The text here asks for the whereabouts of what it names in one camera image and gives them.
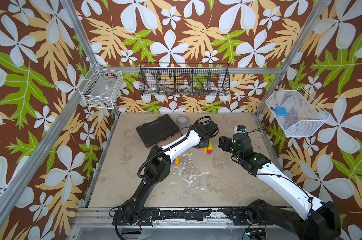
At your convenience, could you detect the orange wood block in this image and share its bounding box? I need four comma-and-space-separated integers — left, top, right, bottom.
174, 157, 179, 166

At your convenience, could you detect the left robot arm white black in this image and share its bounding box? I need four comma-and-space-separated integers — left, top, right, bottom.
113, 116, 219, 226

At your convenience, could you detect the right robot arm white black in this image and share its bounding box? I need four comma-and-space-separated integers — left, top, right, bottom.
219, 133, 342, 240

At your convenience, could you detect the white tape roll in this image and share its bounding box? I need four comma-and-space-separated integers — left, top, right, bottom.
177, 85, 192, 93

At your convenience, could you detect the blue object in basket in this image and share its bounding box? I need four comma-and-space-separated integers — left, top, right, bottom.
274, 107, 288, 117

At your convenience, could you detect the black plastic tool case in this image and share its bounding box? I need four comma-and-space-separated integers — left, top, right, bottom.
136, 115, 180, 148

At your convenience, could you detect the black wire basket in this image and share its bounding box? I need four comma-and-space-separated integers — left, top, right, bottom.
138, 63, 231, 96

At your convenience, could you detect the white wire basket right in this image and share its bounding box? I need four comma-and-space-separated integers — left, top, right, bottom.
266, 87, 331, 138

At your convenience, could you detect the white wire basket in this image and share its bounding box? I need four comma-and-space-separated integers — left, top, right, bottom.
266, 87, 331, 138
78, 68, 124, 109

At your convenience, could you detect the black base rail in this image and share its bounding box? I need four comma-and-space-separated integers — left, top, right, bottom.
138, 207, 274, 226

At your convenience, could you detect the white wire basket left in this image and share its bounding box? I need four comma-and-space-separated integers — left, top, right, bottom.
78, 68, 124, 109

